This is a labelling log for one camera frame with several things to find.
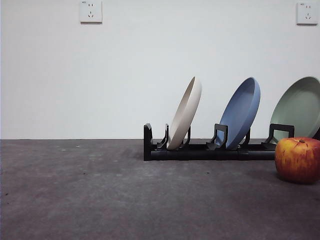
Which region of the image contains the black plastic plate rack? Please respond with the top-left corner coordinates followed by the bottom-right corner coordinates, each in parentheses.
top-left (143, 123), bottom-right (320, 162)

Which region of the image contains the white wall socket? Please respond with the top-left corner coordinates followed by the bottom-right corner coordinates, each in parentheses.
top-left (296, 2), bottom-right (320, 26)
top-left (79, 0), bottom-right (103, 25)

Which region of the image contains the blue round plate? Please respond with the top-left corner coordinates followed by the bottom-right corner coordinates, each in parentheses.
top-left (215, 76), bottom-right (262, 150)

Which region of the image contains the green round plate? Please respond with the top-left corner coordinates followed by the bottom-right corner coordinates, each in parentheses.
top-left (269, 76), bottom-right (320, 146)

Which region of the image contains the red yellow apple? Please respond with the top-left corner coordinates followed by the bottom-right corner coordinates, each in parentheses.
top-left (274, 136), bottom-right (320, 185)

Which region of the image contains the cream yellow round plate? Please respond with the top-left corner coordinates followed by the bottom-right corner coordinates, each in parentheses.
top-left (166, 76), bottom-right (203, 151)

